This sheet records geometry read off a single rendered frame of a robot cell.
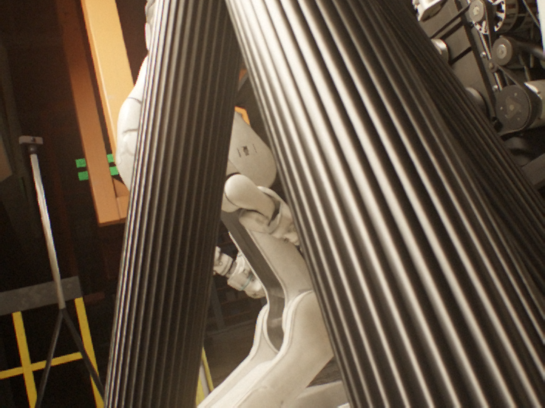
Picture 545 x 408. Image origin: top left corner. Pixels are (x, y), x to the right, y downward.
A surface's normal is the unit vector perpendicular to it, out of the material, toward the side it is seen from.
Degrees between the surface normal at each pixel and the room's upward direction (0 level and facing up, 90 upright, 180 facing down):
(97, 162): 90
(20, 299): 90
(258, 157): 89
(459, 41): 90
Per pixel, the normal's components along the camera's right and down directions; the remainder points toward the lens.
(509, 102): -0.92, 0.17
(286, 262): 0.41, -0.28
